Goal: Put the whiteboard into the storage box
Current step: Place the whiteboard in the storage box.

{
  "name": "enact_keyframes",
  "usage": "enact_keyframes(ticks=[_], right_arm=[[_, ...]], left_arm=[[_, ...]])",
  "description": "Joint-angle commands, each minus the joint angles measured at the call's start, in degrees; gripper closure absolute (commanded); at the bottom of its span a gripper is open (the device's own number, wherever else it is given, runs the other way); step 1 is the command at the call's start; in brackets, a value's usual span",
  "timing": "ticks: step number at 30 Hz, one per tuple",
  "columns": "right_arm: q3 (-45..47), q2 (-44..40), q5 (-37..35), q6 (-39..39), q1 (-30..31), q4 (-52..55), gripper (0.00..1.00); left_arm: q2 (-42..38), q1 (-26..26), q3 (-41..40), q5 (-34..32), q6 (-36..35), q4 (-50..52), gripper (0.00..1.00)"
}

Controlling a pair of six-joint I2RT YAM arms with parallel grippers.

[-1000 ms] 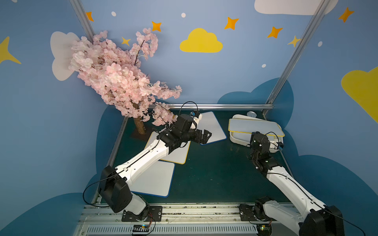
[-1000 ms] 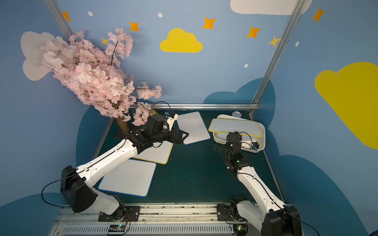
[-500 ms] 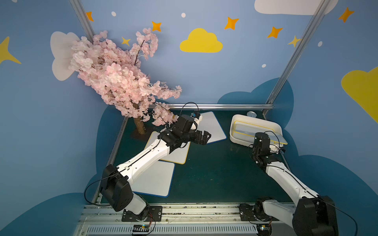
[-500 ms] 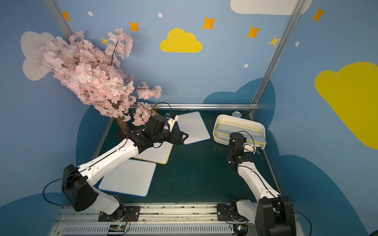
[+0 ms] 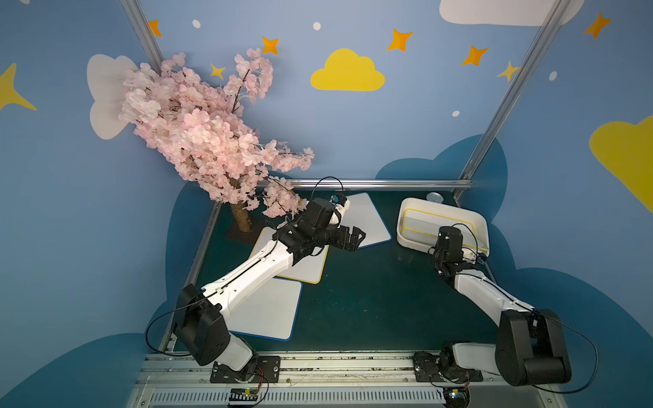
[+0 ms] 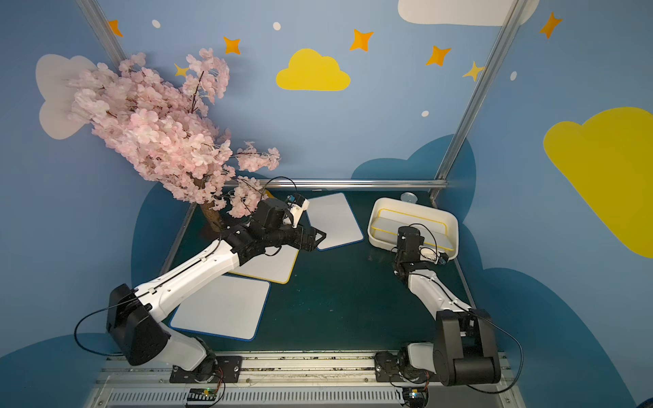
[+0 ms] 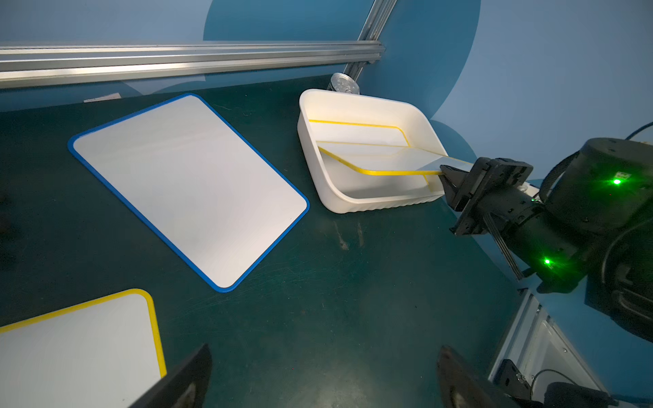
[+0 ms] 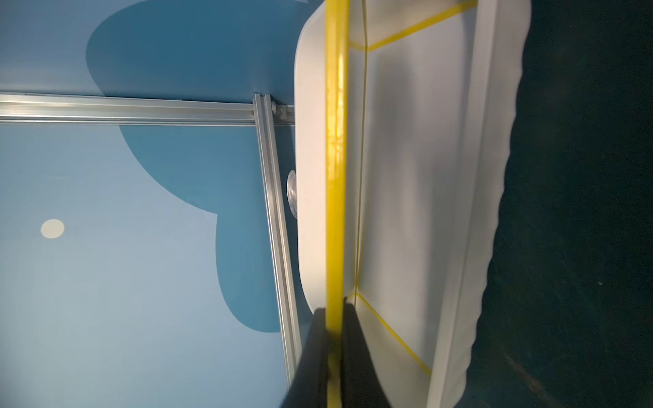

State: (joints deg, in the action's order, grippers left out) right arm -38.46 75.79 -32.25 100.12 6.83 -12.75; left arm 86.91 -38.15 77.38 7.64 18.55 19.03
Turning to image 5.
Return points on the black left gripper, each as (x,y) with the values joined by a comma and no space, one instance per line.
(342,237)

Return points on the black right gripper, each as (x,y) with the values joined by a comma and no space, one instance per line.
(448,240)

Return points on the blue-framed whiteboard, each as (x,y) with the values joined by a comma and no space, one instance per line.
(363,214)
(270,312)

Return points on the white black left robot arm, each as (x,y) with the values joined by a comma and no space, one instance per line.
(201,315)

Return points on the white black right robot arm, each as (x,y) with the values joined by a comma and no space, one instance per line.
(530,348)

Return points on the white plastic storage box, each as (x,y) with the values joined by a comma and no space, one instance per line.
(437,208)

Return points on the right round circuit board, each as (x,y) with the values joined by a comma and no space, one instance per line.
(456,398)

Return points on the pink artificial blossom tree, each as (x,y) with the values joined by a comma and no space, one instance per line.
(199,128)

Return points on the left green circuit board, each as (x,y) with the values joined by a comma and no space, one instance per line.
(243,397)

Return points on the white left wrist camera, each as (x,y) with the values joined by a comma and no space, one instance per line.
(341,205)

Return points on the horizontal aluminium back rail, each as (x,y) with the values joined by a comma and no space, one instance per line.
(417,185)

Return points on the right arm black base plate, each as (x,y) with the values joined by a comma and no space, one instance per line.
(429,368)

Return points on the right aluminium corner post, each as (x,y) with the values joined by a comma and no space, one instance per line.
(546,34)

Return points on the aluminium corner post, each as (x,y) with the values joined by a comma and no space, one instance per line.
(546,34)
(138,20)

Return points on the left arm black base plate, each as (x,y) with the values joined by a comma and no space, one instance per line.
(260,369)

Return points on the aluminium front rail frame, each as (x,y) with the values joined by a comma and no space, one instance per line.
(326,379)

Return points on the left aluminium corner post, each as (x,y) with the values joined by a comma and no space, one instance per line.
(138,20)

